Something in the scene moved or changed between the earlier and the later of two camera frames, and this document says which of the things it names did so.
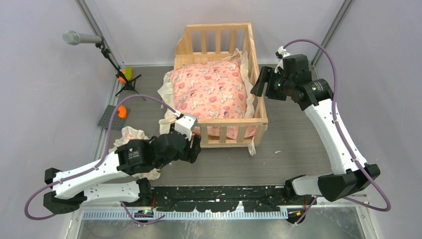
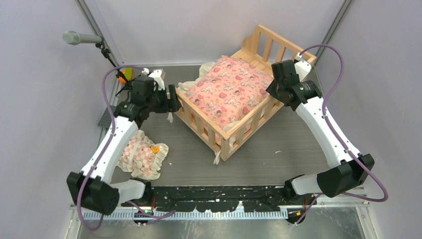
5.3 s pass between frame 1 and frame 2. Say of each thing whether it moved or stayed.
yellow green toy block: stayed
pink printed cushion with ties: moved
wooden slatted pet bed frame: moved
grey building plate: stayed
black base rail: stayed
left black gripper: moved
